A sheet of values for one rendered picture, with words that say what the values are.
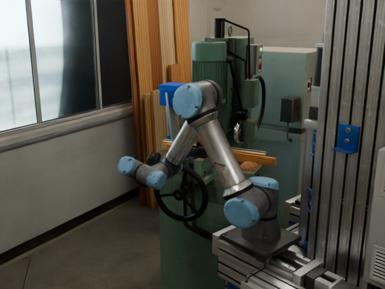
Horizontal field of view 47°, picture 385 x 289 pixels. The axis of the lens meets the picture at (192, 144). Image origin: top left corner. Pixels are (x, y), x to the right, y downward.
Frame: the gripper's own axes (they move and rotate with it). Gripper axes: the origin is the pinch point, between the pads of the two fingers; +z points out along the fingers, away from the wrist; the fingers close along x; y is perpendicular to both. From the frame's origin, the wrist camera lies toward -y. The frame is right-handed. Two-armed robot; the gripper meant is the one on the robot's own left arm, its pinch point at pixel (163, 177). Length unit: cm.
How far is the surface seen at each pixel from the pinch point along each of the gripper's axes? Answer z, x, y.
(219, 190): 26.6, 18.7, -1.2
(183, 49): 163, -94, -145
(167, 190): 29.0, -10.9, 3.0
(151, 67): 129, -102, -110
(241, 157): 33.2, 24.9, -20.7
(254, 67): 35, 22, -73
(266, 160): 33, 38, -21
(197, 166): 10.8, 11.3, -9.5
